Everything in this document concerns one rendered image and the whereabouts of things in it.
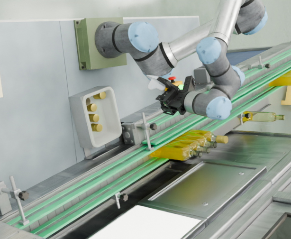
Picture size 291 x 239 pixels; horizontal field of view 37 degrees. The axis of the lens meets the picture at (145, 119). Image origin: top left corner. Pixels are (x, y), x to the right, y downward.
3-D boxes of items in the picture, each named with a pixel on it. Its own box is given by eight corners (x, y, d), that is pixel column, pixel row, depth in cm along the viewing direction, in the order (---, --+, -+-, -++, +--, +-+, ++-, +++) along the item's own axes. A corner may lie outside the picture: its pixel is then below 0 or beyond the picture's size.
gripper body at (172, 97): (153, 97, 154) (177, 103, 145) (168, 82, 157) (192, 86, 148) (162, 113, 158) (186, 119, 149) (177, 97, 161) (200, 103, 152)
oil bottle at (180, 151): (150, 156, 197) (188, 161, 182) (147, 145, 195) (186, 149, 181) (158, 151, 201) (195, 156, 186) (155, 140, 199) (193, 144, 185)
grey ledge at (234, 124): (170, 159, 223) (188, 161, 216) (167, 143, 221) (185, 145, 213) (256, 104, 289) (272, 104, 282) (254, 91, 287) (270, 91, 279)
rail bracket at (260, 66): (247, 69, 260) (268, 68, 251) (246, 57, 258) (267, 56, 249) (250, 68, 263) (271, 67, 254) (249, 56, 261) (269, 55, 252)
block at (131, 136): (123, 144, 193) (134, 145, 188) (119, 124, 190) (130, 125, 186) (128, 142, 195) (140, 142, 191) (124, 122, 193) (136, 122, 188)
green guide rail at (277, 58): (139, 127, 190) (152, 129, 184) (138, 125, 189) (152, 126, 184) (298, 46, 311) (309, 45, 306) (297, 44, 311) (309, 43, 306)
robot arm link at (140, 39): (124, 16, 174) (149, 13, 165) (141, 41, 182) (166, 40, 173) (109, 37, 169) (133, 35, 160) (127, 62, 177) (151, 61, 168)
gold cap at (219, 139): (215, 142, 193) (223, 143, 190) (215, 134, 193) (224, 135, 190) (219, 143, 195) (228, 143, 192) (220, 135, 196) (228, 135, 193)
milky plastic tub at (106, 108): (80, 148, 183) (94, 149, 177) (68, 96, 177) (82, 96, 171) (109, 133, 195) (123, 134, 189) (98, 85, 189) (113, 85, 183)
